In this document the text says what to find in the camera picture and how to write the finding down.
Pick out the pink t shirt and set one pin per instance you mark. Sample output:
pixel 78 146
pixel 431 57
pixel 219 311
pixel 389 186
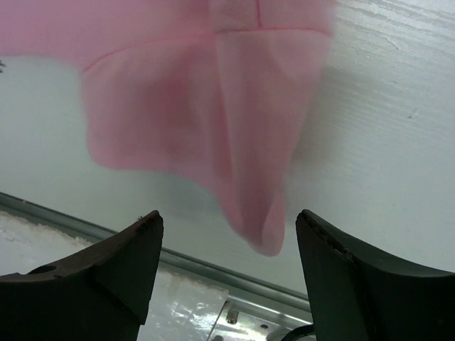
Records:
pixel 214 91

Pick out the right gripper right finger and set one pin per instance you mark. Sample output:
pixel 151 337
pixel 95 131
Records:
pixel 359 292

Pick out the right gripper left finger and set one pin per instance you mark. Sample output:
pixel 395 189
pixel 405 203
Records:
pixel 99 293

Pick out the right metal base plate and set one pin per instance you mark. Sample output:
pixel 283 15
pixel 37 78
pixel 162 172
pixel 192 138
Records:
pixel 241 319

